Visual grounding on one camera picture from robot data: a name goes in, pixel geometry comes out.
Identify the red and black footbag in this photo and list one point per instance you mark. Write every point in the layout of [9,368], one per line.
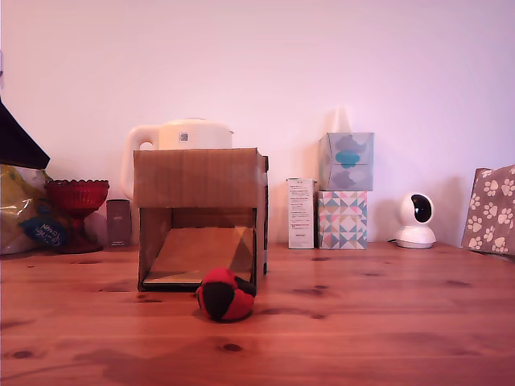
[225,295]

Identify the yellow plastic bag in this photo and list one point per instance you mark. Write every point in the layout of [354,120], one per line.
[18,209]

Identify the geometric pattern tissue box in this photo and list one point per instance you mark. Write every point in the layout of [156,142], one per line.
[342,219]

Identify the paw print fabric bag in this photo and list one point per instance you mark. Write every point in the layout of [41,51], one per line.
[491,209]

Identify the small white round camera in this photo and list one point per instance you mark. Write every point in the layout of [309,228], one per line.
[416,217]

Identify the white tissue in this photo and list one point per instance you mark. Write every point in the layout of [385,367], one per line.
[343,120]

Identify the tall white printed box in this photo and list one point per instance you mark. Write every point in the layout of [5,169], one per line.
[301,213]

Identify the red glass footed bowl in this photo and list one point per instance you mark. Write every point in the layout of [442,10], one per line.
[76,195]

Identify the grey cloud tissue box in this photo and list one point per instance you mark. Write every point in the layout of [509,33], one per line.
[347,161]

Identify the white electric kettle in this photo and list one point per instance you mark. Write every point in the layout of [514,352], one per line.
[193,134]

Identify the cardboard dice tower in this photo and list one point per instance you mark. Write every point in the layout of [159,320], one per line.
[197,177]

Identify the small dark brown box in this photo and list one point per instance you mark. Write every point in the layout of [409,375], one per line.
[119,223]

